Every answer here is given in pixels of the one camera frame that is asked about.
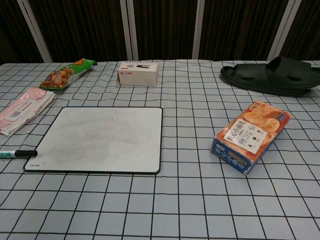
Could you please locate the pink wet wipes pack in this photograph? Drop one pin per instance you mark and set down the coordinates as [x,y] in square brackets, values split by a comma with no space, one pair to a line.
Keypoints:
[22,108]

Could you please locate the white dry-erase board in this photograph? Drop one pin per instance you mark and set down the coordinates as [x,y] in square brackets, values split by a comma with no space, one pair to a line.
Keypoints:
[100,140]

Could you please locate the black rubber slipper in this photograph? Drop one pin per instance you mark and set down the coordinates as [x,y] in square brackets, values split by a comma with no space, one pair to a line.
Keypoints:
[272,76]

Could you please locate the orange blue biscuit box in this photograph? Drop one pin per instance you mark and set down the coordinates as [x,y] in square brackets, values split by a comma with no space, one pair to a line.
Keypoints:
[252,135]

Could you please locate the green orange snack bag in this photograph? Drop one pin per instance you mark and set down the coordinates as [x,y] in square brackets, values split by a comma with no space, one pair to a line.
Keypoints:
[63,75]

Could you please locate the white black checkered tablecloth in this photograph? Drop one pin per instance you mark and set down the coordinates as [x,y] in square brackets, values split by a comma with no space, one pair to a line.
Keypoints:
[175,200]

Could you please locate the small white cardboard box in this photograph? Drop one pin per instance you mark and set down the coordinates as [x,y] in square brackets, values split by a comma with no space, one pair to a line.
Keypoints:
[138,73]

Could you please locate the white partition frame post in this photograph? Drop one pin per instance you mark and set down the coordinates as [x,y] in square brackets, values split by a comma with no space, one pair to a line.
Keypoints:
[200,30]
[128,30]
[281,30]
[33,30]

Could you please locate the green whiteboard marker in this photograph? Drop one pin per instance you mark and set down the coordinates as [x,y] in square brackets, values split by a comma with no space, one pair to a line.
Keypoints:
[22,153]

